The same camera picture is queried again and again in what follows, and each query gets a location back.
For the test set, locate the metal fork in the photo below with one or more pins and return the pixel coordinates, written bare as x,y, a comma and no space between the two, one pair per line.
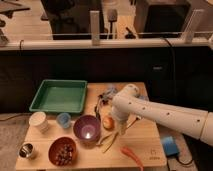
134,121

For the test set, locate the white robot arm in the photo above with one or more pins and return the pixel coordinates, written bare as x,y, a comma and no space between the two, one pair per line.
195,123

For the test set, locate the blue box on floor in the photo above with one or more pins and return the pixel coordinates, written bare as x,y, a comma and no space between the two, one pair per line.
169,146

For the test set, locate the white horizontal rail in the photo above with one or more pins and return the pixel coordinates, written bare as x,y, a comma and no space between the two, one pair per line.
104,44

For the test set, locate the purple bowl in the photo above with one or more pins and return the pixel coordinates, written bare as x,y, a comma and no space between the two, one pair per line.
87,128

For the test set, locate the green plastic tray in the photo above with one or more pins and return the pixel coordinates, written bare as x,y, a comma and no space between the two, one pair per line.
57,96

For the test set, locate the white rail post left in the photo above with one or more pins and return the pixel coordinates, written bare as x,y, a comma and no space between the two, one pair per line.
95,28

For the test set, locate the blue sponge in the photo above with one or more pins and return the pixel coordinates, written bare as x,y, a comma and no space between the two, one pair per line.
144,98

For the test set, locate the blue plastic cup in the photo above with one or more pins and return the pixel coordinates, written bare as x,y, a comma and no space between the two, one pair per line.
64,120

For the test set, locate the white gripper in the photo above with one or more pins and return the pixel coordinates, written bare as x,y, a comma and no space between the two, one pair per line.
122,126

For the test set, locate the orange carrot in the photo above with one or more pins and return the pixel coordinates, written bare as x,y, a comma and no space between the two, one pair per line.
128,152

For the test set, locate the red yellow apple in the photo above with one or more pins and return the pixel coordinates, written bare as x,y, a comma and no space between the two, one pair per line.
108,122

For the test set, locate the white rail post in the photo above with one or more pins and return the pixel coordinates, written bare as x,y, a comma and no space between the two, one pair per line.
95,28
192,25

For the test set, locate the wooden board table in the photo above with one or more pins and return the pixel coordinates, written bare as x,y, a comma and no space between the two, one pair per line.
142,138

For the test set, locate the small metal cup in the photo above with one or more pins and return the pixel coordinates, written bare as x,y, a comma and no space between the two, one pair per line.
27,151

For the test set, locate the brown bowl with nuts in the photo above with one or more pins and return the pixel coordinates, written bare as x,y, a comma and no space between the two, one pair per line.
62,152

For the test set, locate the grey crumpled cloth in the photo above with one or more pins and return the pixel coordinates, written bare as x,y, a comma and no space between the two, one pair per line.
109,93

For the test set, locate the white paper cup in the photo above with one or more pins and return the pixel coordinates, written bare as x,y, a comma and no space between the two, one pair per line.
39,121

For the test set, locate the white rail post right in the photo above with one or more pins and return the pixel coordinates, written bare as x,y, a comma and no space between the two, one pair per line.
192,25

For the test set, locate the black office chair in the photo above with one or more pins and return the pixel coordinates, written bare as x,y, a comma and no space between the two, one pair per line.
70,19

